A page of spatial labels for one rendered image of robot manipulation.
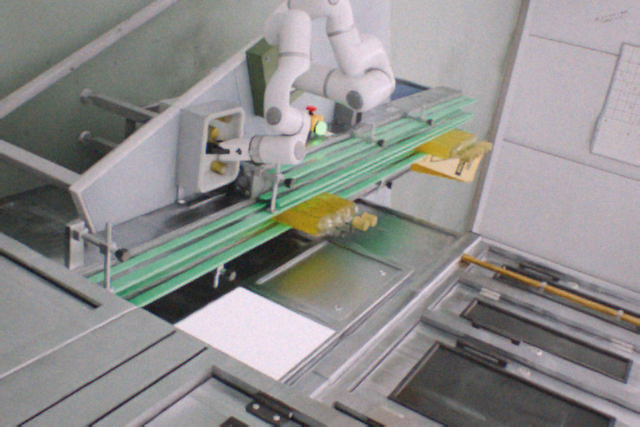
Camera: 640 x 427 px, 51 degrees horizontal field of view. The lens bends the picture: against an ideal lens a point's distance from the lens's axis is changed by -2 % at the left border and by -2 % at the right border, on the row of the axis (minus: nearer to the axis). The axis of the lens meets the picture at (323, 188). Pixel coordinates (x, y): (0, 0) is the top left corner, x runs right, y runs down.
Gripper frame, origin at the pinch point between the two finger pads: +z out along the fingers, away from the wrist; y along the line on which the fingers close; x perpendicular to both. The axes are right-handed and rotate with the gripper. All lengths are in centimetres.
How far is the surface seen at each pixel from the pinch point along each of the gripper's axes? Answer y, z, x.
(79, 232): -54, -5, -9
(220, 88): 7.3, 1.6, 15.6
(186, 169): -8.8, 3.0, -4.7
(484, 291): 54, -60, -55
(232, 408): -81, -67, -20
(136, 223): -26.3, 6.4, -15.5
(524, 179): 611, 71, -151
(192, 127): -8.9, -0.9, 7.0
